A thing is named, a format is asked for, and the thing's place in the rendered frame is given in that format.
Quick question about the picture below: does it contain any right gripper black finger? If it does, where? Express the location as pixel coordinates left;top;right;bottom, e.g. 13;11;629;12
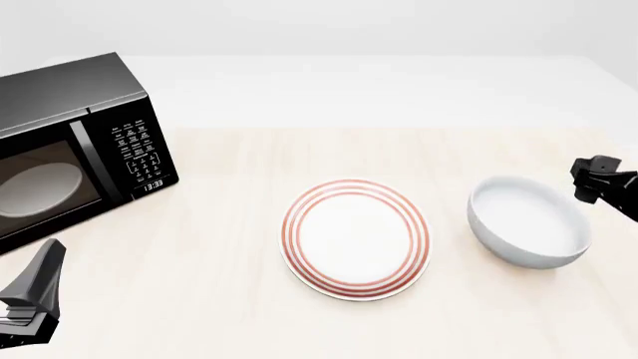
571;169;638;224
569;154;624;177

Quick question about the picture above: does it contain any white plate with red rings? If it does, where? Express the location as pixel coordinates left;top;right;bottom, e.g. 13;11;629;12
278;178;433;302

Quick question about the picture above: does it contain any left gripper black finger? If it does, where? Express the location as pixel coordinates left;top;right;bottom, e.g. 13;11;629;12
0;237;68;320

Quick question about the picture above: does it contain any white microwave turntable plate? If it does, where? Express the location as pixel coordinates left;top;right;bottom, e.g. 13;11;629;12
0;162;84;219

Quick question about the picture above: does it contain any white bowl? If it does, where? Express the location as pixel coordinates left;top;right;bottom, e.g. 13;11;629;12
466;174;595;271

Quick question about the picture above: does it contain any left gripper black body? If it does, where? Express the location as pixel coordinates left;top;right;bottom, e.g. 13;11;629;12
0;297;62;352

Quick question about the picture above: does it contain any black microwave oven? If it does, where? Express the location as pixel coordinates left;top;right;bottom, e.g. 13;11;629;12
0;51;181;257

